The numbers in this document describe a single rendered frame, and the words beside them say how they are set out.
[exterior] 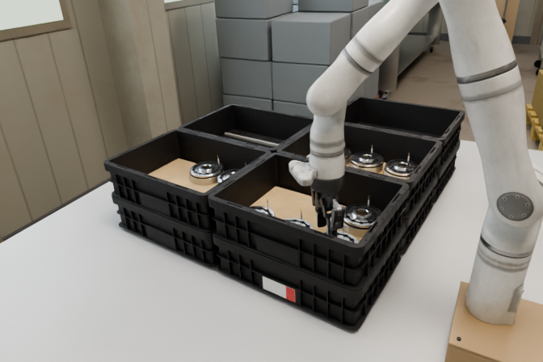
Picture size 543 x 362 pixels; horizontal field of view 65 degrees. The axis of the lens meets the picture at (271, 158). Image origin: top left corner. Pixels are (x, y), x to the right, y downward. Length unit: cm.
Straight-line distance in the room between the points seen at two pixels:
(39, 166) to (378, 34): 231
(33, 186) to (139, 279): 168
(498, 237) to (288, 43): 241
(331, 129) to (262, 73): 244
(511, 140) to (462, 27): 20
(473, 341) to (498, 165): 36
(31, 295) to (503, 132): 112
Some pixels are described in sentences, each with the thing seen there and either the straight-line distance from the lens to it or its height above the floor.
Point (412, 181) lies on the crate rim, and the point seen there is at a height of 93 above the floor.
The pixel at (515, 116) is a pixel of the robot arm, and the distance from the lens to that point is 79.
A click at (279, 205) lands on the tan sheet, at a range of 117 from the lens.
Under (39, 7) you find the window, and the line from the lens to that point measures 272.
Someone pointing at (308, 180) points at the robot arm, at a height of 104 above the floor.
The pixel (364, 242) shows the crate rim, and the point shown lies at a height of 93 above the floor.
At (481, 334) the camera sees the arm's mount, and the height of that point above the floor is 76.
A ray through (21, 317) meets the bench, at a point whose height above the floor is 70.
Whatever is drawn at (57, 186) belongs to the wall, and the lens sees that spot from 290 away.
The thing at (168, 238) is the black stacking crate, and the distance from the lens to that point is 125.
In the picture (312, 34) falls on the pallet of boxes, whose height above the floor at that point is 95.
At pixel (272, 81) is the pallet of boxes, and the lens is 323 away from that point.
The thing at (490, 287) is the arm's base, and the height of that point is 85.
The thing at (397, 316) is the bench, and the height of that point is 70.
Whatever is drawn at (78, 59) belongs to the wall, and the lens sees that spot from 288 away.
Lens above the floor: 144
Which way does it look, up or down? 25 degrees down
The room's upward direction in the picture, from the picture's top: 3 degrees counter-clockwise
